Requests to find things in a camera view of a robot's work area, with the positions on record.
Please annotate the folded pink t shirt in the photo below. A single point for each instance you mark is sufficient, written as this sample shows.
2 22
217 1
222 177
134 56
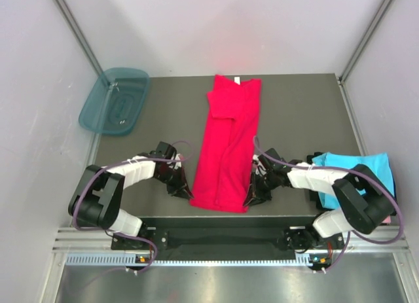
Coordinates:
387 220

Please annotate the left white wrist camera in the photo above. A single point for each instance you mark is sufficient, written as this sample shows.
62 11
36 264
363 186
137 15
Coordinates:
177 162

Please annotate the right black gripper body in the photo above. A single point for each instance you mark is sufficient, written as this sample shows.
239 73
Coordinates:
262 186

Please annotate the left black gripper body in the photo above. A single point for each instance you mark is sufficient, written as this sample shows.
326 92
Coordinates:
173 178

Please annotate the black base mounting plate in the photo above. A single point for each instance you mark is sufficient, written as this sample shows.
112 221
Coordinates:
283 239

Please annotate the aluminium frame rail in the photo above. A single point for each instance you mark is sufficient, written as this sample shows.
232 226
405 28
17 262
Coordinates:
72 240

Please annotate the red t shirt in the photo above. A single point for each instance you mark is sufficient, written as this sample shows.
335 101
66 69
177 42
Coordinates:
224 166

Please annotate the blue plastic bin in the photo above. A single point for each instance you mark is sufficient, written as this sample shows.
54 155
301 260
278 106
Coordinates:
115 101

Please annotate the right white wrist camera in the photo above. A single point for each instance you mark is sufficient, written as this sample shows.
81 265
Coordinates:
258 170

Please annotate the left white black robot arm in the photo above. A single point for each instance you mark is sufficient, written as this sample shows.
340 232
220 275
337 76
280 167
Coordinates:
96 202

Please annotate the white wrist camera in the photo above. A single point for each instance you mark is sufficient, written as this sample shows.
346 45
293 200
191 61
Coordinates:
258 170
177 162

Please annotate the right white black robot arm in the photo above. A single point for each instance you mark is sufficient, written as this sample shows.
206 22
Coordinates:
356 192

